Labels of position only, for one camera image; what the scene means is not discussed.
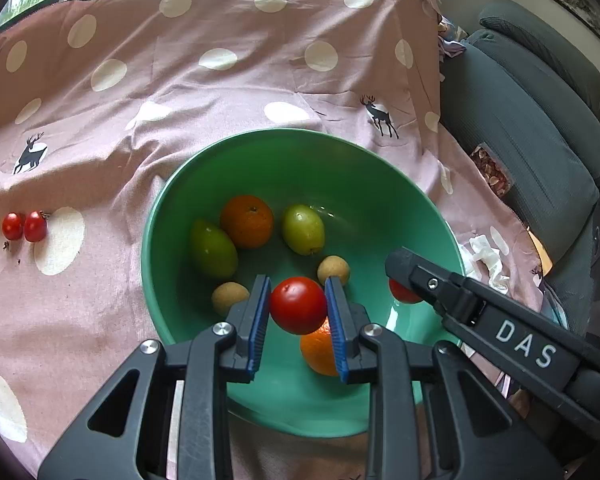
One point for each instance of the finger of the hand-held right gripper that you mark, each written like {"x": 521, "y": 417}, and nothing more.
{"x": 480, "y": 305}

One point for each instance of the green plastic bowl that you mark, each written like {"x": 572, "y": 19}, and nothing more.
{"x": 360, "y": 200}

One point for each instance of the grey sofa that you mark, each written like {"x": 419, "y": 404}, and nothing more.
{"x": 520, "y": 110}

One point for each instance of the green jujube fruit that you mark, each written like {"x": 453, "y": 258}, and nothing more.
{"x": 212, "y": 250}

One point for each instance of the yellow-green jujube fruit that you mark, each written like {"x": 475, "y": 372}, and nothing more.
{"x": 303, "y": 228}

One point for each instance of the pale floral cloth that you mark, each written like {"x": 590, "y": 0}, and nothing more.
{"x": 450, "y": 42}

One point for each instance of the pink polka-dot deer blanket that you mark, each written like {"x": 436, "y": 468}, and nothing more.
{"x": 180, "y": 85}

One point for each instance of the large orange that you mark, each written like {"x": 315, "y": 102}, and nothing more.
{"x": 246, "y": 221}

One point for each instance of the small orange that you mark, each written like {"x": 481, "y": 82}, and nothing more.
{"x": 317, "y": 355}

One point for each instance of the clear packet of nuts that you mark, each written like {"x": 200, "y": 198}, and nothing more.
{"x": 492, "y": 169}

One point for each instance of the red cherry tomato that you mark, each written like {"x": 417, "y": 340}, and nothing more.
{"x": 298, "y": 305}
{"x": 405, "y": 294}
{"x": 35, "y": 226}
{"x": 12, "y": 225}

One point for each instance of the tan longan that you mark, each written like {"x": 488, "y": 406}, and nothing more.
{"x": 333, "y": 270}
{"x": 230, "y": 297}

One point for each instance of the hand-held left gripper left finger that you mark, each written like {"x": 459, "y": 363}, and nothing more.
{"x": 259, "y": 325}

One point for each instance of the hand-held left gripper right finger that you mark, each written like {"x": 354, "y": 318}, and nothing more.
{"x": 336, "y": 330}

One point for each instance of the crumpled white tissue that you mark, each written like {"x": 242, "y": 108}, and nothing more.
{"x": 487, "y": 260}

